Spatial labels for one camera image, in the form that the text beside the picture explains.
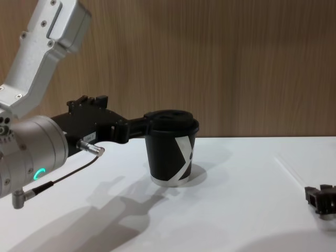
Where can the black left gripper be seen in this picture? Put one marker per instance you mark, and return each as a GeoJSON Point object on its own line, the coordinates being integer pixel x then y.
{"type": "Point", "coordinates": [89, 123]}

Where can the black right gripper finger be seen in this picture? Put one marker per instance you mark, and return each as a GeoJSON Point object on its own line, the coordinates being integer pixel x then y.
{"type": "Point", "coordinates": [324, 200]}

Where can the black paper cup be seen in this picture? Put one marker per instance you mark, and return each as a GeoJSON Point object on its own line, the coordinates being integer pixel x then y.
{"type": "Point", "coordinates": [162, 157]}

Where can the black plastic cup lid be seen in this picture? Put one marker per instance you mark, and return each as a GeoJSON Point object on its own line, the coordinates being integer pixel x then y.
{"type": "Point", "coordinates": [174, 120]}

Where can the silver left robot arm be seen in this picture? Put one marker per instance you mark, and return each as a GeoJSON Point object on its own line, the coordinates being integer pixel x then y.
{"type": "Point", "coordinates": [39, 147]}

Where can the white table cloth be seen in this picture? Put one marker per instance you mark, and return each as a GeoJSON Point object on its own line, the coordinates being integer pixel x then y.
{"type": "Point", "coordinates": [210, 210]}

